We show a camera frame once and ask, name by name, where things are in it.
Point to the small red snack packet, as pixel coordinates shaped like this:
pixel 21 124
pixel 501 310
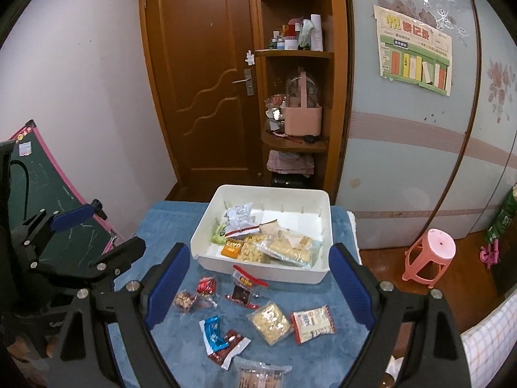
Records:
pixel 206 287

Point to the folded pink cloth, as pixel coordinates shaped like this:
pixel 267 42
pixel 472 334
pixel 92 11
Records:
pixel 289 161

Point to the clear packet of yellow crackers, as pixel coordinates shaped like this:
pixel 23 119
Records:
pixel 268 321

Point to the clear packet of nuts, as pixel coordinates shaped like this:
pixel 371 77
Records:
pixel 184 301

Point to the green bag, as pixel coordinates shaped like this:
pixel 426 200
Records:
pixel 503 218

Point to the wall poster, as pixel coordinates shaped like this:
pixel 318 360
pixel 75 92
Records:
pixel 412 52

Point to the blue foil snack packet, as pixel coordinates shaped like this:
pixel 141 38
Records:
pixel 212 331

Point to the flowered sliding wardrobe doors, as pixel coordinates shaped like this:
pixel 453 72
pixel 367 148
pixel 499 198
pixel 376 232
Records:
pixel 404 161

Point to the group of bottles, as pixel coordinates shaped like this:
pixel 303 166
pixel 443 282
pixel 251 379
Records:
pixel 299 36

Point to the clear packet of pale pastries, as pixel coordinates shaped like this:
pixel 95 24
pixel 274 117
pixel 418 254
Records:
pixel 289 250

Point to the brown wooden door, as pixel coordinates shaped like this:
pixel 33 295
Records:
pixel 194 48

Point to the white door hook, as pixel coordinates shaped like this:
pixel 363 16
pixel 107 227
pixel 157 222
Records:
pixel 250 57

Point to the checkered bed sheet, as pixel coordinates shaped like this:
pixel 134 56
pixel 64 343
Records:
pixel 492 343

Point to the brown and red snack packet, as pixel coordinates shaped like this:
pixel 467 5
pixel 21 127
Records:
pixel 228 347

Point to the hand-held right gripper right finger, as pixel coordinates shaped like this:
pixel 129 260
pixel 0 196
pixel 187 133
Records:
pixel 351 287

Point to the clear packet of brown bars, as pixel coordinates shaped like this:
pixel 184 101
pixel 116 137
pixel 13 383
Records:
pixel 258 376

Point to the clear packet with red label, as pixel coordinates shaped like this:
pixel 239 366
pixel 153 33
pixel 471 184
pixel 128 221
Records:
pixel 244 291

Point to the beige cracker packet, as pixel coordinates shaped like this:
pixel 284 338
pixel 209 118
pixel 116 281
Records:
pixel 270 227

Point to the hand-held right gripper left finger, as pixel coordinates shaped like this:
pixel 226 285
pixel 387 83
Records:
pixel 165 287

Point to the white plastic bin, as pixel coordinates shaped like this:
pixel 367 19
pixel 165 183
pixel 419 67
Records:
pixel 282 275

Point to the white packet with red strip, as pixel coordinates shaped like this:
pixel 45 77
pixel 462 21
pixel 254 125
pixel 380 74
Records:
pixel 240 216

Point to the small green snack packet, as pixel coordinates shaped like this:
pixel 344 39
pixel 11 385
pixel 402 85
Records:
pixel 219 234

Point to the wooden corner shelf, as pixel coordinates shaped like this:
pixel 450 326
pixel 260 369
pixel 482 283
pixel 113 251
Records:
pixel 299 53

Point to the pink toy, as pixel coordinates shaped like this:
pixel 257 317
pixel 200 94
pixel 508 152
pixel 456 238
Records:
pixel 488 254

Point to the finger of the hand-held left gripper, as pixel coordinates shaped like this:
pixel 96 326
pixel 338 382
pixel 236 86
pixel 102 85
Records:
pixel 70 216
pixel 117 254

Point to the pink plastic stool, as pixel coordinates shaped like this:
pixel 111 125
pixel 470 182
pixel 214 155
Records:
pixel 438 244

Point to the green chalkboard with pink frame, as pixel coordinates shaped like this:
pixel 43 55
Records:
pixel 76 236

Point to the blue table cloth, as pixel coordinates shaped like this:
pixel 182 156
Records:
pixel 169 226

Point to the pile of foil wrappers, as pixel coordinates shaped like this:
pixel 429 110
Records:
pixel 274 107

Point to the small white snack packet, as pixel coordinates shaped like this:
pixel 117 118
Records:
pixel 313 323

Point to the pink basket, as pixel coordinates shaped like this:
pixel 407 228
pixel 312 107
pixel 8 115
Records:
pixel 303 123

